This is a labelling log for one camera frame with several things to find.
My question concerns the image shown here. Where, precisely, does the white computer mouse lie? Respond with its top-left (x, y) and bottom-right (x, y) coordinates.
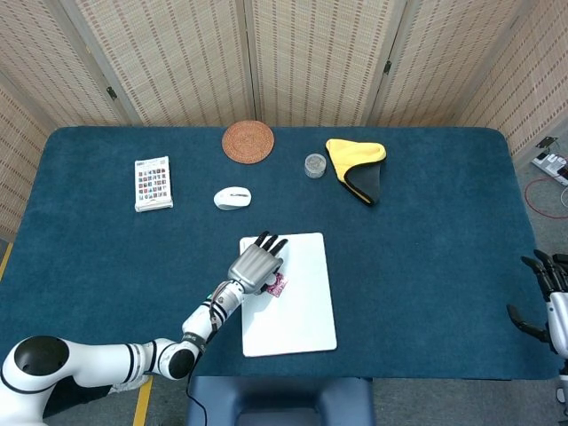
top-left (213, 185), bottom-right (253, 210)

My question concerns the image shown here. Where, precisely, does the white power strip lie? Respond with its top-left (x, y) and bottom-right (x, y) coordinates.
top-left (531, 150), bottom-right (568, 186)

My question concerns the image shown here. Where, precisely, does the woven folding screen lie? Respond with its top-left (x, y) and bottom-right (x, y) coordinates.
top-left (0, 0), bottom-right (568, 241)

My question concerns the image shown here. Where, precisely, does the blue tablecloth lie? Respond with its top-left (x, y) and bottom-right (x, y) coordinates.
top-left (0, 126), bottom-right (563, 383)

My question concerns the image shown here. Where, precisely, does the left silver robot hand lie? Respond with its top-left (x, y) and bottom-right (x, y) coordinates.
top-left (226, 230), bottom-right (289, 296)

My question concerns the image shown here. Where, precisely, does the white rectangular board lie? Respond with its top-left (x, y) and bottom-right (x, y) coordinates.
top-left (238, 232), bottom-right (338, 359)

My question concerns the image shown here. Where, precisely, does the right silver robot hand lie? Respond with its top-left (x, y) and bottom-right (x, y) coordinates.
top-left (507, 248), bottom-right (568, 356)

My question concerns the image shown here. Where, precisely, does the round woven rattan coaster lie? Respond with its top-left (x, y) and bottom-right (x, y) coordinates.
top-left (221, 120), bottom-right (275, 165)

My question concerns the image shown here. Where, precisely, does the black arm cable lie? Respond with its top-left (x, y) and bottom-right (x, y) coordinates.
top-left (185, 290), bottom-right (225, 426)

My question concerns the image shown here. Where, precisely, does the white box with colourful grid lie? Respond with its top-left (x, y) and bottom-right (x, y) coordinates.
top-left (134, 155), bottom-right (175, 213)

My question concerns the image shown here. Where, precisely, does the yellow and grey cloth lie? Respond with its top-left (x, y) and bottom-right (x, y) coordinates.
top-left (325, 138), bottom-right (387, 206)

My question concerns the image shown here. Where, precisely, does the red floor cable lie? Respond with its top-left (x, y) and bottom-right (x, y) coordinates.
top-left (524, 177), bottom-right (568, 219)

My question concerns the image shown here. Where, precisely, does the clear round plastic jar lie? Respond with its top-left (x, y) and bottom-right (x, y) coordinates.
top-left (304, 153), bottom-right (328, 179)

